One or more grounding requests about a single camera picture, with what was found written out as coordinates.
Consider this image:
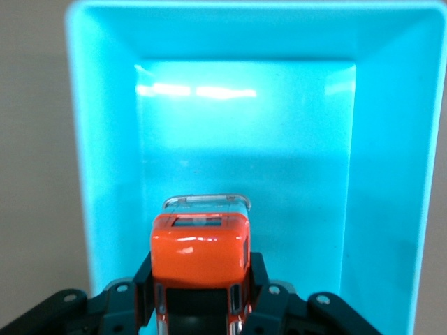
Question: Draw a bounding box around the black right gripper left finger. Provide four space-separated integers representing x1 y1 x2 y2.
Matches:
0 251 155 335

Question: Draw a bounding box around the orange toy bus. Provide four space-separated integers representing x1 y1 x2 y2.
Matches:
149 193 253 335

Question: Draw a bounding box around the blue plastic box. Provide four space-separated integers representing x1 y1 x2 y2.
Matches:
64 0 447 335

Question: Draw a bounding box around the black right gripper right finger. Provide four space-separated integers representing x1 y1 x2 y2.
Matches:
244 251 383 335

